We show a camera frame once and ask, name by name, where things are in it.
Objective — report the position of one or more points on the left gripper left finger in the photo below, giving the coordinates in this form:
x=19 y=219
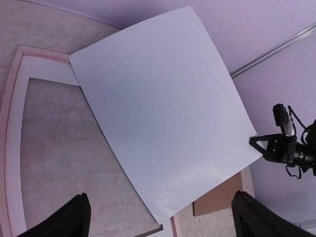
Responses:
x=71 y=220

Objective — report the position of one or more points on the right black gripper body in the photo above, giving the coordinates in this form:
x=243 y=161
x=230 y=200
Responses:
x=283 y=152

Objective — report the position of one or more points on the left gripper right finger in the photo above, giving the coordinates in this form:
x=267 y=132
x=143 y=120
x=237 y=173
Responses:
x=253 y=219

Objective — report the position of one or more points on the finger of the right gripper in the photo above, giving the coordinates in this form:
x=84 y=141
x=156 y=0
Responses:
x=269 y=156
x=257 y=141

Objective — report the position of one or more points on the brown cardboard backing board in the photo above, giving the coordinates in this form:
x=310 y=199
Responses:
x=218 y=198

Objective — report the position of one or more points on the wooden picture frame pink edge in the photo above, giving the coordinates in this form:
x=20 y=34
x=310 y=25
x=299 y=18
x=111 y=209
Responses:
x=10 y=123

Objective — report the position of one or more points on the photo print white border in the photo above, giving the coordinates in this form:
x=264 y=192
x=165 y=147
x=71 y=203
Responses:
x=168 y=108

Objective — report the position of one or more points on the white mat board passe-partout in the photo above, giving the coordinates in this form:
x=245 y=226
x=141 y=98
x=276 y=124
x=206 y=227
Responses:
x=17 y=148

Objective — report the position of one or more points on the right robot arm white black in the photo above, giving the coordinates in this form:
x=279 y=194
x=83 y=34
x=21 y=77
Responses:
x=305 y=154

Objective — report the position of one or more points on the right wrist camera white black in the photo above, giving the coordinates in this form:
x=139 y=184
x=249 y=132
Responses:
x=284 y=120

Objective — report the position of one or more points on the front aluminium rail base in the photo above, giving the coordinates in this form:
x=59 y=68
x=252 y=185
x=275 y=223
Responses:
x=306 y=224

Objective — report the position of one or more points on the right aluminium corner post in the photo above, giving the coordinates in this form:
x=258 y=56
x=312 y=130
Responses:
x=288 y=42

